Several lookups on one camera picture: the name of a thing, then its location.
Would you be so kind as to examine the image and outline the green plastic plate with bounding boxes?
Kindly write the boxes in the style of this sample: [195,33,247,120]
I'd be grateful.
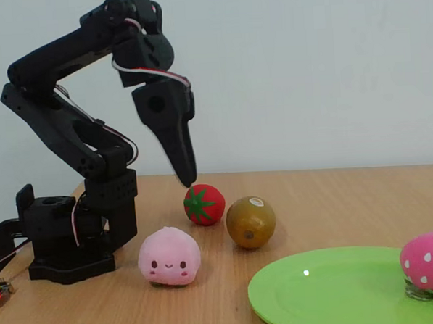
[245,241,433,324]

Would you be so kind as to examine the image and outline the small controller circuit board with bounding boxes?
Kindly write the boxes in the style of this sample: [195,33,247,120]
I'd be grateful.
[0,275,17,310]

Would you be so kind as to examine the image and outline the brown kiwi fruit with sticker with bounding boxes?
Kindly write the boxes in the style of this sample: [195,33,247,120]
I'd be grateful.
[224,194,279,251]

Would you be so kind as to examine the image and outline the pink peach plush with face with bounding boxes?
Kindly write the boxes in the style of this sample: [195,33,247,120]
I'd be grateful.
[136,224,203,291]

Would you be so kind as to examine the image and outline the red toy tomato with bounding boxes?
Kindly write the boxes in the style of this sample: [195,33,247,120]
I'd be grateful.
[182,182,227,227]

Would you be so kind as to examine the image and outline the pink strawberry plush white dots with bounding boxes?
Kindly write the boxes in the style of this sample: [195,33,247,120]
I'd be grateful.
[398,230,433,303]

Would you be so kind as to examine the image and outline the white board cable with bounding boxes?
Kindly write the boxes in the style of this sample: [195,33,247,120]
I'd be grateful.
[0,237,34,279]

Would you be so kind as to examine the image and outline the white red servo cable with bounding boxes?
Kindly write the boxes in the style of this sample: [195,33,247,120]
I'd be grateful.
[108,14,192,94]

